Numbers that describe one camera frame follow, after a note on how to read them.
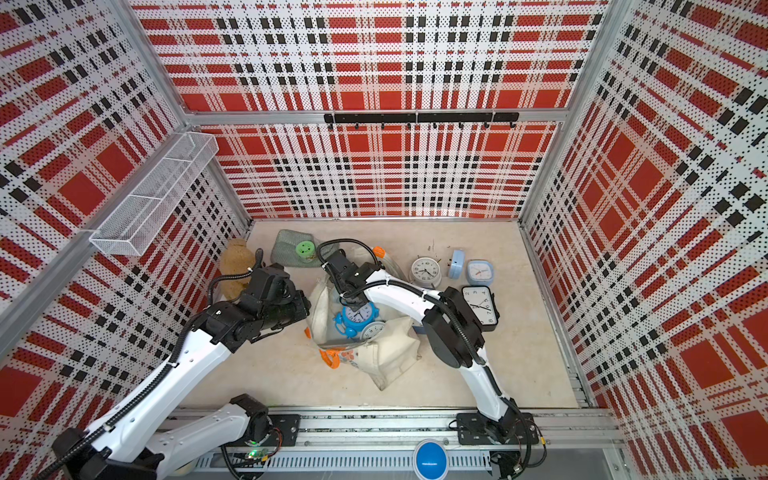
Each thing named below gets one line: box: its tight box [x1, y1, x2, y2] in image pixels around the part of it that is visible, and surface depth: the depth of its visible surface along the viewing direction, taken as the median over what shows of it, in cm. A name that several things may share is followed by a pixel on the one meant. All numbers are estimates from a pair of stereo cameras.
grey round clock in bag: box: [361, 322, 386, 343], surface depth 89 cm
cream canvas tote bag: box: [305, 275, 422, 391], surface depth 78 cm
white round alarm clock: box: [410, 255, 442, 289], surface depth 103 cm
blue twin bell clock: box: [334, 301, 380, 339], surface depth 93 cm
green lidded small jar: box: [295, 240, 317, 263], surface depth 109 cm
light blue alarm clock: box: [449, 249, 465, 280], surface depth 100 cm
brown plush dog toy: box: [220, 238, 255, 300], surface depth 86 cm
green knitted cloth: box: [270, 229, 339, 268], surface depth 110 cm
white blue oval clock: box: [466, 259, 494, 286], surface depth 104 cm
